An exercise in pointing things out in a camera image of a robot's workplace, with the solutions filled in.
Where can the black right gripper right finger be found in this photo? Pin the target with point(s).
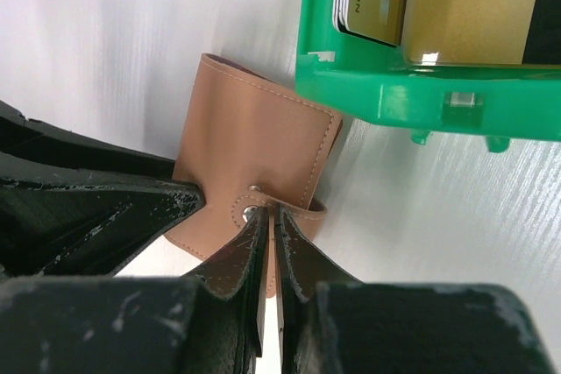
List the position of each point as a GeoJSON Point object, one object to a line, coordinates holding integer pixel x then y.
{"type": "Point", "coordinates": [331, 322]}

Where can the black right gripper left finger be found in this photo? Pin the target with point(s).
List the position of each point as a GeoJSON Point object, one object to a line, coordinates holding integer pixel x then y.
{"type": "Point", "coordinates": [210, 320]}

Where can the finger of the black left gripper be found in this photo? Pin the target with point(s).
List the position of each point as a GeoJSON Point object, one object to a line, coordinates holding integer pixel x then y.
{"type": "Point", "coordinates": [44, 143]}
{"type": "Point", "coordinates": [86, 228]}

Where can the green plastic card bin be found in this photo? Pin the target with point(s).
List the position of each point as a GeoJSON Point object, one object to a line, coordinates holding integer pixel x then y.
{"type": "Point", "coordinates": [373, 83]}

